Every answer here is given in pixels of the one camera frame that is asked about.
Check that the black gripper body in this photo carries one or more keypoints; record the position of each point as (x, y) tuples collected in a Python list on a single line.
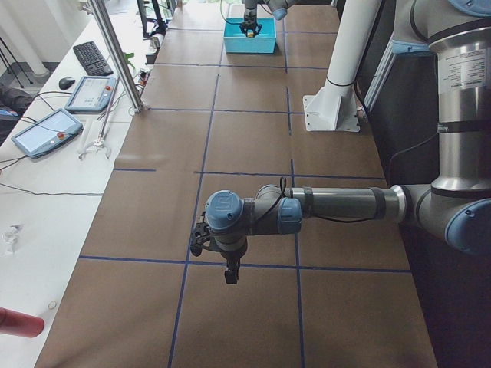
[(231, 257), (249, 18)]

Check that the black computer mouse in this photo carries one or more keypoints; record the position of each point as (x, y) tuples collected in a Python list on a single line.
[(65, 83)]

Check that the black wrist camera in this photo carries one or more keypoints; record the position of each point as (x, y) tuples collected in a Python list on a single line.
[(200, 239)]

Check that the aluminium frame post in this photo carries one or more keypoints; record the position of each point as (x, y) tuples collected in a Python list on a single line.
[(102, 18)]

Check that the crumpled white paper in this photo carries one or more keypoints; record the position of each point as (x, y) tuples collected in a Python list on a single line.
[(10, 239)]

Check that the light blue plastic bin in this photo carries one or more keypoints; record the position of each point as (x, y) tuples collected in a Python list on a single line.
[(237, 42)]

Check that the black computer keyboard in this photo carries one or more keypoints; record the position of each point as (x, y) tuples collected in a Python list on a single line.
[(91, 59)]

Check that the far teach pendant tablet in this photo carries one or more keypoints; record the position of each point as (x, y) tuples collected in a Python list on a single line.
[(91, 95)]

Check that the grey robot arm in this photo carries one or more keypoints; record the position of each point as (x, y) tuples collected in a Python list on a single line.
[(278, 9), (454, 207)]

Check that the teach pendant tablet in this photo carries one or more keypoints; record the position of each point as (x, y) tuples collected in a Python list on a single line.
[(48, 134), (91, 95)]

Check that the white pedestal mount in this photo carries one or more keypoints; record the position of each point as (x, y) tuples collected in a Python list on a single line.
[(333, 107)]

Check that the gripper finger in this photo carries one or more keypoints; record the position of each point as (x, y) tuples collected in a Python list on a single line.
[(244, 28), (257, 29)]

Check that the red cylinder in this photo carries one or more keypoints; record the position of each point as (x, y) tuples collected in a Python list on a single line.
[(19, 324)]

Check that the near teach pendant tablet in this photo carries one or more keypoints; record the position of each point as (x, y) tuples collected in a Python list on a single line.
[(48, 134)]

